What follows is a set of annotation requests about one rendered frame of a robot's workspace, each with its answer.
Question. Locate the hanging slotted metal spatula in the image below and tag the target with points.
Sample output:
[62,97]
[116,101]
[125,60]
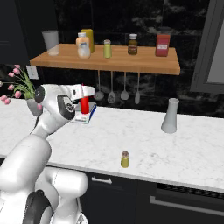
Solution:
[111,96]

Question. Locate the hanging metal ladle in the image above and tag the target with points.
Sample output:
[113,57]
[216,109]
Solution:
[99,94]

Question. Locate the clear grey glass cup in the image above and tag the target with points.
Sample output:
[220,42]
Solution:
[51,42]

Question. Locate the red box with white label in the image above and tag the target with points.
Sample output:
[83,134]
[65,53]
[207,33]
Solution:
[162,45]

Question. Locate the red condiment bottle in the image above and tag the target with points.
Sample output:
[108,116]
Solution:
[85,105]

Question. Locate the wooden shelf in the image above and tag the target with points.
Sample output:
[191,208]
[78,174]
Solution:
[116,61]

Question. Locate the brown bottle with white cap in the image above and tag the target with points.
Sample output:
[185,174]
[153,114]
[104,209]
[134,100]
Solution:
[132,46]

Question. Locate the green shaker with grey lid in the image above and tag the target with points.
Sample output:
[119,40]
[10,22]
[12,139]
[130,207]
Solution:
[107,50]

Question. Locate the white and blue kitchen scale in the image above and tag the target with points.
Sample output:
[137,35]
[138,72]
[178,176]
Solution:
[89,112]

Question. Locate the black drawer front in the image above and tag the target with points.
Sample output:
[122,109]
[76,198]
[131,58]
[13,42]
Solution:
[116,201]

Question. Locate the black dishwasher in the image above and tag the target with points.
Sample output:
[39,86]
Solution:
[180,204]

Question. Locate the dark wall cabinet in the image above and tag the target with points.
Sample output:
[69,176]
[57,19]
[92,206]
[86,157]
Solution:
[23,29]

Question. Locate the grey tapered vase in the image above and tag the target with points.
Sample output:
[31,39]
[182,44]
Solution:
[170,118]

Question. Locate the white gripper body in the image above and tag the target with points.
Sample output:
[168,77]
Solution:
[87,91]

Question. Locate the pink tulips in grey pot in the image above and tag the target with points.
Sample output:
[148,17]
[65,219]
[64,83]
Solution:
[24,86]

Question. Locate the yellow shaker with brown lid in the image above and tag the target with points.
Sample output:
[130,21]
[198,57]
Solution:
[125,161]

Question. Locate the white wall outlet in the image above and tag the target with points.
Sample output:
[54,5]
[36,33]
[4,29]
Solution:
[32,72]

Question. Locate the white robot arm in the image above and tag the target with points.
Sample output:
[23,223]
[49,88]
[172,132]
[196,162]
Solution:
[24,163]

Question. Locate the white and orange bottle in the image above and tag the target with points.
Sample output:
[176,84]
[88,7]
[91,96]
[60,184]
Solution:
[83,48]

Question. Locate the grey cabinet door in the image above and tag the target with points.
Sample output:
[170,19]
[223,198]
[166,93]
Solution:
[211,49]

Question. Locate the hanging narrow metal spatula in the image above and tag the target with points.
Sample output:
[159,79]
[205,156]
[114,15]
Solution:
[137,96]

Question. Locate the yellow mustard bottle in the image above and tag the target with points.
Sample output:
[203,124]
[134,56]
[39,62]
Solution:
[89,38]

